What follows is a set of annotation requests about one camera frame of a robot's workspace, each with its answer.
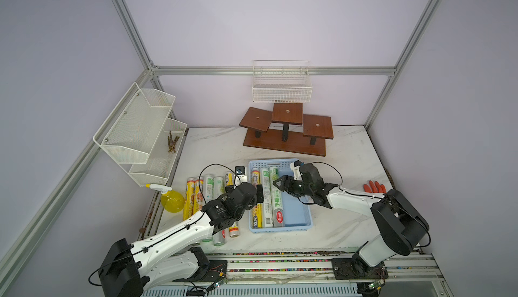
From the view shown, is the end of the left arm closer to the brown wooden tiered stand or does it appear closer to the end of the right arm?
the end of the right arm

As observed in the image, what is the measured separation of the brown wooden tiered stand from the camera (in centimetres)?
98

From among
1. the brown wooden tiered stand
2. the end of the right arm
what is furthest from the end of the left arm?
the brown wooden tiered stand

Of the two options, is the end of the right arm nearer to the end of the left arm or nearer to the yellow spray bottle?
the end of the left arm
